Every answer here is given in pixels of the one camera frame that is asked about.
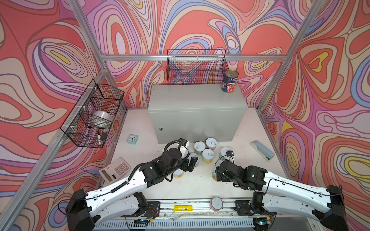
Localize yellow peach can plastic lid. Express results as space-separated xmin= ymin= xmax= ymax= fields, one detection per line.
xmin=212 ymin=169 xmax=218 ymax=182

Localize light blue spotted can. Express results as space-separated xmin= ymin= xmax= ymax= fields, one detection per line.
xmin=219 ymin=147 xmax=231 ymax=161

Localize dark blue tomato can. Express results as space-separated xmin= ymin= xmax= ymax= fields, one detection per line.
xmin=222 ymin=70 xmax=239 ymax=93

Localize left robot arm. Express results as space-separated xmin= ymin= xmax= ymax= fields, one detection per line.
xmin=65 ymin=148 xmax=197 ymax=231

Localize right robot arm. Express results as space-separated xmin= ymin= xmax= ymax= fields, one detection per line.
xmin=215 ymin=160 xmax=349 ymax=231

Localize white can teal label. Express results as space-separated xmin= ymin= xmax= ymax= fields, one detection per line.
xmin=188 ymin=153 xmax=199 ymax=168

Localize white can green label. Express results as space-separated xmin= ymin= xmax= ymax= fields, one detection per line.
xmin=194 ymin=141 xmax=206 ymax=156

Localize white can yellow orange label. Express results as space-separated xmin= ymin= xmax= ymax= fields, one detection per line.
xmin=173 ymin=169 xmax=185 ymax=179

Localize white can red label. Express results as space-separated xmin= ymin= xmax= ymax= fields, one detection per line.
xmin=205 ymin=137 xmax=218 ymax=150

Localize pink tape roll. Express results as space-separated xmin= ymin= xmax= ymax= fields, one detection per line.
xmin=210 ymin=197 xmax=223 ymax=212

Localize mint green small clock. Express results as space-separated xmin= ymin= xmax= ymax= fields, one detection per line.
xmin=126 ymin=134 xmax=139 ymax=145

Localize white pink calculator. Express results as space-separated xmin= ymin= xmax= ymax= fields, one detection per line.
xmin=99 ymin=157 xmax=131 ymax=183

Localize grey green stapler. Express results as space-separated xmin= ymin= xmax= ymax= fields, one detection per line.
xmin=251 ymin=141 xmax=275 ymax=161

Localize grey metal cabinet box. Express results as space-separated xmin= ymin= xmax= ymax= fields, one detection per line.
xmin=148 ymin=84 xmax=248 ymax=143

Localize black marker pen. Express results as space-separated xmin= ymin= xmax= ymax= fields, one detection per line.
xmin=97 ymin=130 xmax=102 ymax=147

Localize silver tape roll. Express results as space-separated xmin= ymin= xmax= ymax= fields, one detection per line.
xmin=91 ymin=110 xmax=114 ymax=129

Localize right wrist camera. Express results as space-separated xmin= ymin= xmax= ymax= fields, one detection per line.
xmin=226 ymin=150 xmax=235 ymax=157

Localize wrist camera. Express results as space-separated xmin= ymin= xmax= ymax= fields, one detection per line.
xmin=179 ymin=140 xmax=190 ymax=148
xmin=226 ymin=150 xmax=235 ymax=157

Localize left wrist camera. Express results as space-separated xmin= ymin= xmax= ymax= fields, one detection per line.
xmin=179 ymin=140 xmax=190 ymax=148

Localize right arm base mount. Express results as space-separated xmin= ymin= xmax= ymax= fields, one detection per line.
xmin=233 ymin=200 xmax=274 ymax=216

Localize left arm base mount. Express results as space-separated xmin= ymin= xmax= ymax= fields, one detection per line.
xmin=121 ymin=201 xmax=161 ymax=218

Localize aluminium front rail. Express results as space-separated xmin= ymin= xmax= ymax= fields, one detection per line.
xmin=80 ymin=197 xmax=319 ymax=223

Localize left black wire basket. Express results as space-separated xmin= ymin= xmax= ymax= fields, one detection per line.
xmin=61 ymin=80 xmax=124 ymax=148

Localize black wire basket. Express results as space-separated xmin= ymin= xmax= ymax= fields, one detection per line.
xmin=167 ymin=48 xmax=228 ymax=85
xmin=61 ymin=80 xmax=124 ymax=148

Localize back black wire basket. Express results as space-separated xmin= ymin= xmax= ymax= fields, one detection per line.
xmin=167 ymin=48 xmax=228 ymax=85

